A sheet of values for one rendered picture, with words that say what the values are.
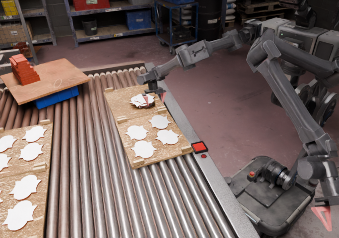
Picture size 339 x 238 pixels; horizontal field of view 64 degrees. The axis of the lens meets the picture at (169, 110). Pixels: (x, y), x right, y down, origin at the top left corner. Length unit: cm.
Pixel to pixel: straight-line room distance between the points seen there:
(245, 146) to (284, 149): 39
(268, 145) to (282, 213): 103
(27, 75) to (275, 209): 201
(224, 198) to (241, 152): 163
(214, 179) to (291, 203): 101
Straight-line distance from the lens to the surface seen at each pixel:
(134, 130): 163
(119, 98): 198
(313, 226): 255
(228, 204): 131
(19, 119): 204
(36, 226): 134
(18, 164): 165
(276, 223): 215
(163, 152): 149
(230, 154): 288
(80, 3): 563
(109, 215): 129
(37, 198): 144
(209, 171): 143
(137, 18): 591
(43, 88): 206
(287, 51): 112
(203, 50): 119
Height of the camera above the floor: 196
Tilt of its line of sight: 35 degrees down
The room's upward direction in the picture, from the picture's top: 1 degrees counter-clockwise
